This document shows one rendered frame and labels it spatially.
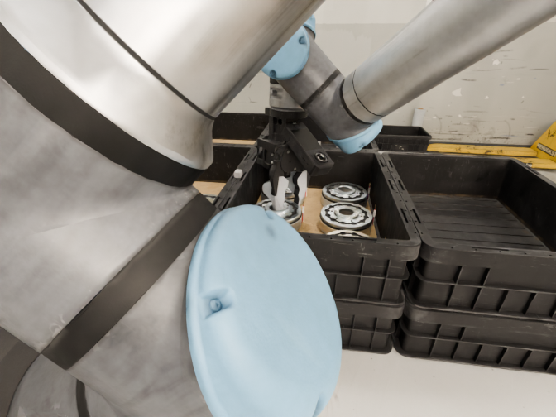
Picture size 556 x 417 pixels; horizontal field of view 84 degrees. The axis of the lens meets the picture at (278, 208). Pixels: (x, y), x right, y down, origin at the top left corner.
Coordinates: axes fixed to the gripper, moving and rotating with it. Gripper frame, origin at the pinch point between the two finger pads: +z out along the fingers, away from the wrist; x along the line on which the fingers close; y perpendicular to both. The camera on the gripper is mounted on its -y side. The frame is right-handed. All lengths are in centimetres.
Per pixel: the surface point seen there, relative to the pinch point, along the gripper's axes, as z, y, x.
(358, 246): -6.3, -23.7, 8.4
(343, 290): 2.8, -22.1, 7.7
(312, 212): 2.0, -1.1, -5.9
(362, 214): -1.3, -12.1, -8.7
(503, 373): 15.0, -41.5, -10.7
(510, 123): 27, 72, -391
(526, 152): 53, 47, -386
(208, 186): 2.5, 25.6, 5.7
